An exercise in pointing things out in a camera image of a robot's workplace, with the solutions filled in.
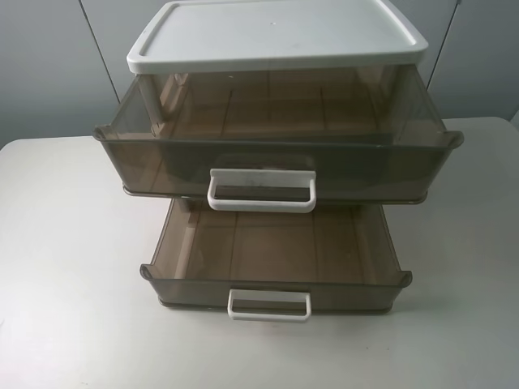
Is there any white plastic drawer cabinet frame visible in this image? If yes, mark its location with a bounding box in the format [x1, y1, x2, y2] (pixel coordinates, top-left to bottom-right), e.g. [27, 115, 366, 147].
[127, 0, 430, 126]

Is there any lower smoky transparent drawer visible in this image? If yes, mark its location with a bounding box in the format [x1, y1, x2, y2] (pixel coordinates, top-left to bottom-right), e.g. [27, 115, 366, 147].
[140, 199, 413, 322]

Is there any smoky transparent drawer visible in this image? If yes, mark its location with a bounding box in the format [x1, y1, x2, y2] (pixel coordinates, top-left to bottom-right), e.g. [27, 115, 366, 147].
[140, 199, 413, 322]
[93, 66, 463, 204]

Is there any upper smoky transparent drawer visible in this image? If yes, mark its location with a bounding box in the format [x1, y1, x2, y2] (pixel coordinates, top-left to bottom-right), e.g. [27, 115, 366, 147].
[93, 66, 463, 204]

